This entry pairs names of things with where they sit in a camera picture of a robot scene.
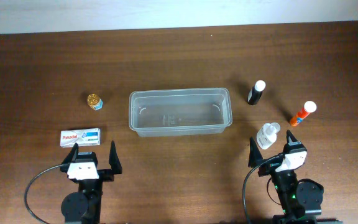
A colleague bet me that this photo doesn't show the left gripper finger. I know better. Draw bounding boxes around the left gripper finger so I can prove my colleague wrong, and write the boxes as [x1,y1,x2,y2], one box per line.
[62,143,79,164]
[109,141,122,174]

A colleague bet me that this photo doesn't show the white translucent bottle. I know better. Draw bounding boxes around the white translucent bottle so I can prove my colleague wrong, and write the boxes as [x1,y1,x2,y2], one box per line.
[256,123,281,150]

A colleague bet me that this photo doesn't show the orange tube white cap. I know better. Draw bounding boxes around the orange tube white cap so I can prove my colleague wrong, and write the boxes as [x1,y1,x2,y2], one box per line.
[290,101,317,126]

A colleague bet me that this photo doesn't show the black bottle white cap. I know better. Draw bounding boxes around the black bottle white cap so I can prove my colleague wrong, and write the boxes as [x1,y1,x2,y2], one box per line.
[247,80,266,105]

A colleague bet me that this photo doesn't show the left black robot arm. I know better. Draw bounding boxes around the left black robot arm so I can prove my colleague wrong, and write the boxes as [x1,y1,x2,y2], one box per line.
[60,141,122,224]

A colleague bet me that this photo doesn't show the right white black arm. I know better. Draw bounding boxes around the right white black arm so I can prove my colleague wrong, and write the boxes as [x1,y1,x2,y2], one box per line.
[248,130,324,224]

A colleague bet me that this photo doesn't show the clear plastic container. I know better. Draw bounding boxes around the clear plastic container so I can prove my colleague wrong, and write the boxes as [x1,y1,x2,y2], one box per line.
[129,88,232,137]

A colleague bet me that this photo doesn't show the white Panadol box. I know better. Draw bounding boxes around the white Panadol box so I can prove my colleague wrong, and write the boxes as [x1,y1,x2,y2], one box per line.
[60,128,101,147]

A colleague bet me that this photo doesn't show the gold lid small jar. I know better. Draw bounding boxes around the gold lid small jar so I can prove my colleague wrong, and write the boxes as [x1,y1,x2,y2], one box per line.
[87,94,103,110]

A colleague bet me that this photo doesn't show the right black cable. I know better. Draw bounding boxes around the right black cable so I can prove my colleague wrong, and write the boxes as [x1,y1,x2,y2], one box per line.
[242,153,285,224]

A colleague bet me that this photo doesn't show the black cable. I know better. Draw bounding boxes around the black cable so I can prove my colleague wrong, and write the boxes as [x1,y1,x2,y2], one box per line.
[24,164,65,224]
[242,153,285,224]

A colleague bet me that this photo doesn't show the left black cable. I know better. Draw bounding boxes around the left black cable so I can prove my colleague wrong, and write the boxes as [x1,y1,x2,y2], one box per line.
[24,164,65,224]

